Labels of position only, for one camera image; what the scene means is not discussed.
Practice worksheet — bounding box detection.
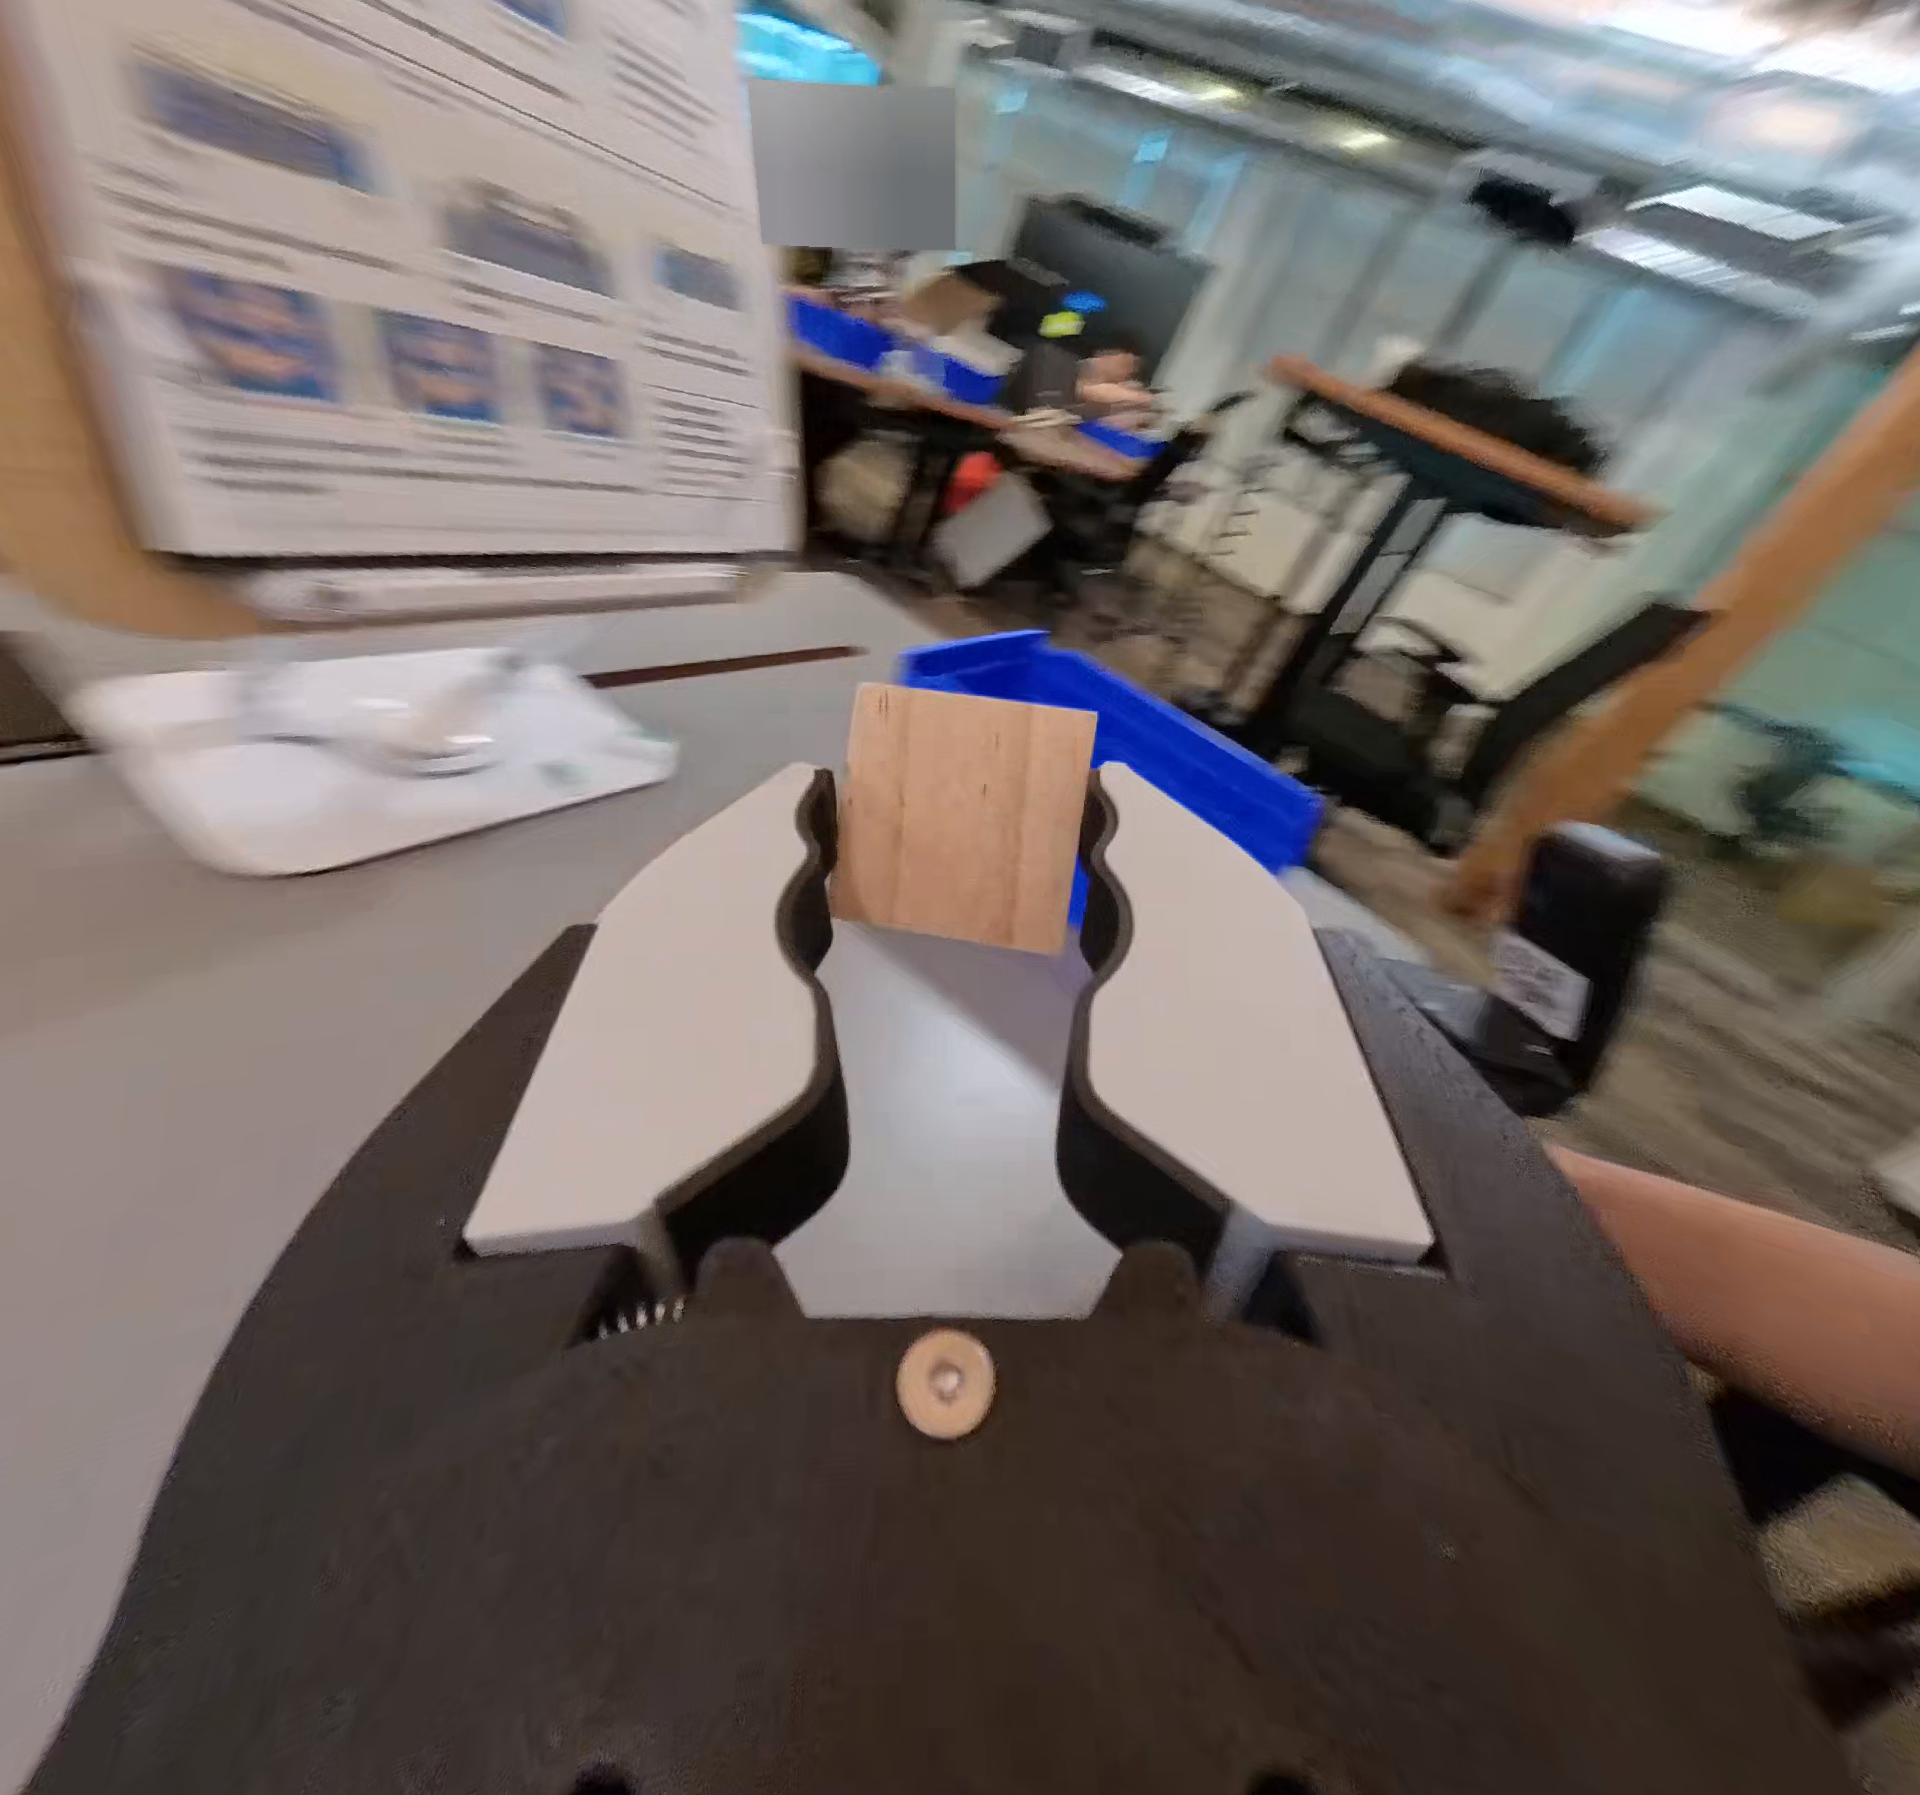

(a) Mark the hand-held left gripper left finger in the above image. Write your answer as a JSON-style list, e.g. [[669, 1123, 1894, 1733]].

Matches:
[[459, 760, 853, 1295]]

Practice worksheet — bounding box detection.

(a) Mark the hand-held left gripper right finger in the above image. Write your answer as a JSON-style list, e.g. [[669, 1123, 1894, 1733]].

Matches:
[[1053, 760, 1440, 1320]]

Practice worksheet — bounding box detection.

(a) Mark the blue striped wooden cube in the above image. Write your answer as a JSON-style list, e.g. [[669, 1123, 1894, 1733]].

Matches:
[[828, 679, 1101, 958]]

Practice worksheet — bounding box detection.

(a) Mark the person's right forearm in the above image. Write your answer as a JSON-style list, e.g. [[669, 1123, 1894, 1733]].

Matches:
[[1547, 1142, 1920, 1478]]

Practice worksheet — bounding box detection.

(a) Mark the grey desk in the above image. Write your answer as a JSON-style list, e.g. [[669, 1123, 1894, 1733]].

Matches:
[[0, 567, 1427, 1795]]

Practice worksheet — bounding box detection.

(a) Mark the wood-edged background desk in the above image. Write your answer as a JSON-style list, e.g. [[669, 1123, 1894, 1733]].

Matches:
[[793, 332, 1164, 483], [1267, 350, 1659, 776]]

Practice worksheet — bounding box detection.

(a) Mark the wooden document stand white base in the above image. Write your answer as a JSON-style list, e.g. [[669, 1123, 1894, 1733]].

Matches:
[[0, 0, 820, 879]]

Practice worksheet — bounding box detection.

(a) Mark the grey leaning panel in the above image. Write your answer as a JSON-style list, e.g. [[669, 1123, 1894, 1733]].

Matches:
[[933, 471, 1056, 592]]

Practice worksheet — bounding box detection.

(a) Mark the black monitor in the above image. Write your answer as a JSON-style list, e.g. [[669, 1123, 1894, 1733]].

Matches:
[[1009, 192, 1214, 364]]

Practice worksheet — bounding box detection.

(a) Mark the wooden post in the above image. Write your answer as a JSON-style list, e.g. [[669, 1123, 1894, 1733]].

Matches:
[[1445, 350, 1920, 922]]

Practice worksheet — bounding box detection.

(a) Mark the dark desk cable cover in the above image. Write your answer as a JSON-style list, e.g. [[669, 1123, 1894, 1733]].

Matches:
[[0, 631, 91, 764]]

